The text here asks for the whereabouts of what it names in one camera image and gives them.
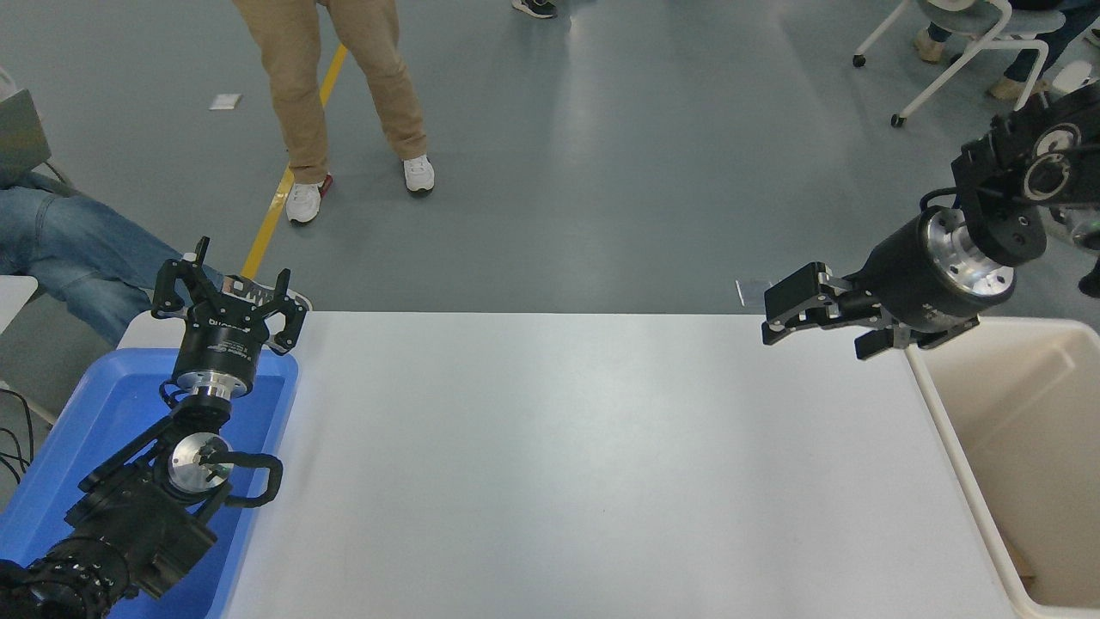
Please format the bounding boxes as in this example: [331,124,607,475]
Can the black floor cables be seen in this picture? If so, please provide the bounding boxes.
[0,386,37,482]

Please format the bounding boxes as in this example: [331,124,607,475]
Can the white side table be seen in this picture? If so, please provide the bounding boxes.
[0,274,40,336]

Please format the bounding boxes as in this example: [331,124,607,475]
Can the grey laptop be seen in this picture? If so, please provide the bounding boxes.
[0,86,52,187]

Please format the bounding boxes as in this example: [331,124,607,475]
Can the grey seat white chair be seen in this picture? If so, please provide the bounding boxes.
[1050,58,1097,95]

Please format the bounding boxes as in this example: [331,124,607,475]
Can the blue plastic tray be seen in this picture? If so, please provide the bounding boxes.
[0,346,300,619]

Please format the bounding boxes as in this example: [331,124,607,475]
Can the seated person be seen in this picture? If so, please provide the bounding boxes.
[0,64,313,346]

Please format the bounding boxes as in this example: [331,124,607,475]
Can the white wheeled chair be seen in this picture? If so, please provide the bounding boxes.
[852,0,1066,128]

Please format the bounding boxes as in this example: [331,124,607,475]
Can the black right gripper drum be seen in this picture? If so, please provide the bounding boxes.
[849,210,981,335]

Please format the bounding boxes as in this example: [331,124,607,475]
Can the standing person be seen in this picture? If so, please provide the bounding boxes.
[234,0,436,226]

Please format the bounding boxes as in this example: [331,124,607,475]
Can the large pale bin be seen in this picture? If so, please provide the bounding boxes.
[896,316,1100,619]

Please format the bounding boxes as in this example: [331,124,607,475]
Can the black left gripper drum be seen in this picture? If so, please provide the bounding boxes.
[172,292,276,383]

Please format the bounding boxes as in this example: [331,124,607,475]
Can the person on chair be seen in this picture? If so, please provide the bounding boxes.
[913,0,1100,102]

